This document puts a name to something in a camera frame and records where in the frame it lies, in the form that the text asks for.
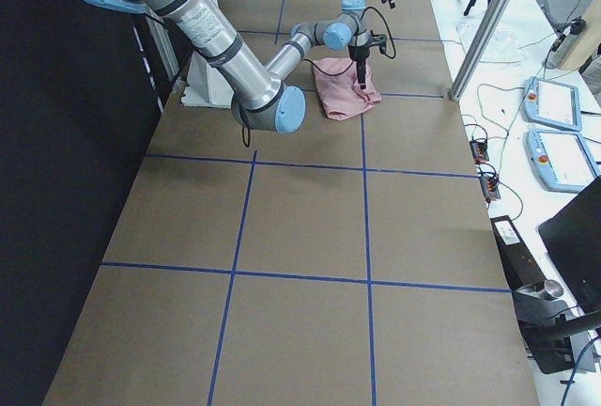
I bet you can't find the pink Snoopy t-shirt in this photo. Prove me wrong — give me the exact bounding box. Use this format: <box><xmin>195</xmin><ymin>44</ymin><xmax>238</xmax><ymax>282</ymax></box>
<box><xmin>313</xmin><ymin>57</ymin><xmax>382</xmax><ymax>121</ymax></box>

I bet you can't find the clear plastic bag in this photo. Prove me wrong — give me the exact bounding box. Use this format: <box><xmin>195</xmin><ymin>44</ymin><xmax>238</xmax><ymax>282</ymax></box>
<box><xmin>455</xmin><ymin>20</ymin><xmax>525</xmax><ymax>63</ymax></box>

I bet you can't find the orange circuit board far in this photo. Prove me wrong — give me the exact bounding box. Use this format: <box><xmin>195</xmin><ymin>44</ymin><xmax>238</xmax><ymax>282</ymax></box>
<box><xmin>469</xmin><ymin>138</ymin><xmax>489</xmax><ymax>164</ymax></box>

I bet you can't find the orange circuit board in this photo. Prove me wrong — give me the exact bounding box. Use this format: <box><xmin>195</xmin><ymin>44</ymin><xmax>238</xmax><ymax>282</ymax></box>
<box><xmin>479</xmin><ymin>172</ymin><xmax>501</xmax><ymax>204</ymax></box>
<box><xmin>469</xmin><ymin>138</ymin><xmax>489</xmax><ymax>164</ymax></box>

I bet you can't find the orange circuit board near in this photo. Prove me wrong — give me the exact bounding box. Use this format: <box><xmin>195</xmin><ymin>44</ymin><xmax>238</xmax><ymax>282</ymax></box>
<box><xmin>479</xmin><ymin>172</ymin><xmax>501</xmax><ymax>204</ymax></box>

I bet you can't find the blue teach pendant far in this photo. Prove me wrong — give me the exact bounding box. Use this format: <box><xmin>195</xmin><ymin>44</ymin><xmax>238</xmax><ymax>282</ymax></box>
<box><xmin>523</xmin><ymin>76</ymin><xmax>582</xmax><ymax>132</ymax></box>

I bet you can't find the blue teach pendant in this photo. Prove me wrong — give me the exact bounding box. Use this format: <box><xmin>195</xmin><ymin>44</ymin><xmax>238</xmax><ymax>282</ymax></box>
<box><xmin>523</xmin><ymin>76</ymin><xmax>582</xmax><ymax>132</ymax></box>
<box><xmin>525</xmin><ymin>130</ymin><xmax>600</xmax><ymax>194</ymax></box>

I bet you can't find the brown paper table cover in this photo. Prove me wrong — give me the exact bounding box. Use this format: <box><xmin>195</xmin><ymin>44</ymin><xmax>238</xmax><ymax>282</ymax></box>
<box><xmin>45</xmin><ymin>0</ymin><xmax>538</xmax><ymax>405</ymax></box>

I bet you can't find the blue teach pendant near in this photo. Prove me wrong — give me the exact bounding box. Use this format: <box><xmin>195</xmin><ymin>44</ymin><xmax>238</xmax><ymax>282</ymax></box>
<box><xmin>525</xmin><ymin>130</ymin><xmax>600</xmax><ymax>194</ymax></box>

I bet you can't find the black box with label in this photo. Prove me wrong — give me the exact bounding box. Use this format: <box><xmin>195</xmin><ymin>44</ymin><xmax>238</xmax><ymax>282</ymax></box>
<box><xmin>490</xmin><ymin>215</ymin><xmax>546</xmax><ymax>290</ymax></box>

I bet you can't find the black laptop lid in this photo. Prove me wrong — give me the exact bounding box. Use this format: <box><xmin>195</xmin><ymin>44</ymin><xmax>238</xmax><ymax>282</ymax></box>
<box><xmin>538</xmin><ymin>179</ymin><xmax>601</xmax><ymax>312</ymax></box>

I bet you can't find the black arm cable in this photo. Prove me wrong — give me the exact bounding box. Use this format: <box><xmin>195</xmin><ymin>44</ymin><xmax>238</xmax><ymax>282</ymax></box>
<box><xmin>304</xmin><ymin>6</ymin><xmax>396</xmax><ymax>79</ymax></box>

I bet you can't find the aluminium frame post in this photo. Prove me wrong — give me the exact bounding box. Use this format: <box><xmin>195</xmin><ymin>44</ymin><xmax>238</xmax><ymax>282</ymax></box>
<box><xmin>449</xmin><ymin>0</ymin><xmax>511</xmax><ymax>102</ymax></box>

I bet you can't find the black camera stand clamp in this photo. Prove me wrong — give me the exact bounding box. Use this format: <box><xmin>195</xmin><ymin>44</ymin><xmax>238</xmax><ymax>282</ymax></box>
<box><xmin>512</xmin><ymin>283</ymin><xmax>600</xmax><ymax>375</ymax></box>

